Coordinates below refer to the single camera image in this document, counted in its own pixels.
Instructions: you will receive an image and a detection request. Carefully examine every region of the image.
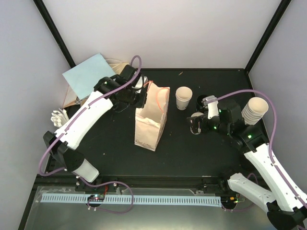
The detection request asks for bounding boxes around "cream bear paper bag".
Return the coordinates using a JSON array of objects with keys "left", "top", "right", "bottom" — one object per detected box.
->
[{"left": 134, "top": 81, "right": 170, "bottom": 151}]

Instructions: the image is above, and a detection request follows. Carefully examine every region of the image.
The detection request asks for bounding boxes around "light blue paper bag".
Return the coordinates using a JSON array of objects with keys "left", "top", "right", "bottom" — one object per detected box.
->
[{"left": 62, "top": 53, "right": 115, "bottom": 99}]

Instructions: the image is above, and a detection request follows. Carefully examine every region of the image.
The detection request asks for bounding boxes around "brown kraft paper bag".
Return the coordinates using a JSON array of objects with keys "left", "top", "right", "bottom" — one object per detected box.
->
[{"left": 62, "top": 60, "right": 129, "bottom": 108}]

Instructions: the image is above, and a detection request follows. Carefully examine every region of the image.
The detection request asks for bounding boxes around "white plastic cutlery bunch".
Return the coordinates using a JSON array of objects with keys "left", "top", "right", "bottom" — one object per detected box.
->
[{"left": 50, "top": 109, "right": 69, "bottom": 128}]

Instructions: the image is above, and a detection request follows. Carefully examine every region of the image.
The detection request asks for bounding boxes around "white paper coffee cup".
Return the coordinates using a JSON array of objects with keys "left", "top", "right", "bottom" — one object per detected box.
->
[{"left": 189, "top": 112, "right": 208, "bottom": 133}]

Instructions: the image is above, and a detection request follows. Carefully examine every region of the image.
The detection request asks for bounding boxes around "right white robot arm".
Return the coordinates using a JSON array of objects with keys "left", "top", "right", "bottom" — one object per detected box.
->
[{"left": 187, "top": 95, "right": 307, "bottom": 230}]

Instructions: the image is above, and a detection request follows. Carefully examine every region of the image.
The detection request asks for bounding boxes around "stack of white cups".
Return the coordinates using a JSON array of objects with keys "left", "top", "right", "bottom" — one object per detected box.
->
[{"left": 241, "top": 97, "right": 269, "bottom": 126}]

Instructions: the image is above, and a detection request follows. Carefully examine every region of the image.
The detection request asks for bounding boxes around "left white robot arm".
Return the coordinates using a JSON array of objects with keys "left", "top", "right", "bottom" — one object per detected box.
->
[{"left": 43, "top": 65, "right": 149, "bottom": 191}]

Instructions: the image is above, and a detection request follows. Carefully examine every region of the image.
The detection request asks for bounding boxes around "black paper coffee cup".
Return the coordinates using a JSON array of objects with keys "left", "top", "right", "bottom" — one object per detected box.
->
[{"left": 196, "top": 94, "right": 214, "bottom": 111}]

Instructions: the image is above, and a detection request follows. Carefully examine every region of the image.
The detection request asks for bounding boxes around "light blue cable chain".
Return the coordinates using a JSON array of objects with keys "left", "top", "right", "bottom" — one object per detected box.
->
[{"left": 40, "top": 193, "right": 223, "bottom": 208}]

